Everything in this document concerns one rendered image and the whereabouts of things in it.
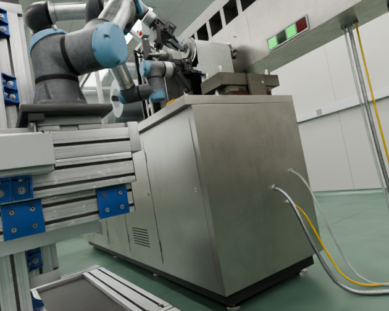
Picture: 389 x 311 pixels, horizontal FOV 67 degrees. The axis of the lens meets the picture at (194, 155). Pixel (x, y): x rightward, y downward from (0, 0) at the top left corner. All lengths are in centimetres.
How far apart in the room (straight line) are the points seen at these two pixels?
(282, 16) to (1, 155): 139
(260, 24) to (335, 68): 252
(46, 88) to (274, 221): 104
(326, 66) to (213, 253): 341
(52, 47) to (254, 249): 104
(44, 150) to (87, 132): 19
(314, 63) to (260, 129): 303
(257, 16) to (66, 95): 122
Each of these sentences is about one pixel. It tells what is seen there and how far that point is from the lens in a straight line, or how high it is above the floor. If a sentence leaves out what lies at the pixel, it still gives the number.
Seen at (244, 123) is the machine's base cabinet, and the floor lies 77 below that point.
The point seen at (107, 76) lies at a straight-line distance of 255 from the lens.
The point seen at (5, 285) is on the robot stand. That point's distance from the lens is 103.
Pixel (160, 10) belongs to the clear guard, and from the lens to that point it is 239.
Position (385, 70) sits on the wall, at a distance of 393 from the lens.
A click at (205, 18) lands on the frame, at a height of 160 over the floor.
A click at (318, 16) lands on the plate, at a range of 156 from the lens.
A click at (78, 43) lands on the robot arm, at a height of 98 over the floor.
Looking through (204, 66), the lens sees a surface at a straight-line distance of 165.
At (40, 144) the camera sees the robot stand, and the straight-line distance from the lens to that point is 72.
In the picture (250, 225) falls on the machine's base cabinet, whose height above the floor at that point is 33.
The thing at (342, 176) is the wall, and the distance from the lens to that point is 421.
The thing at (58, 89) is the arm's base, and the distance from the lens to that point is 89.
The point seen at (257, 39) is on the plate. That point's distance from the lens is 178.
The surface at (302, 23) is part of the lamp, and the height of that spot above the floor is 119.
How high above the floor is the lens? 58
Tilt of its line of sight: 4 degrees up
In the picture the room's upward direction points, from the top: 10 degrees counter-clockwise
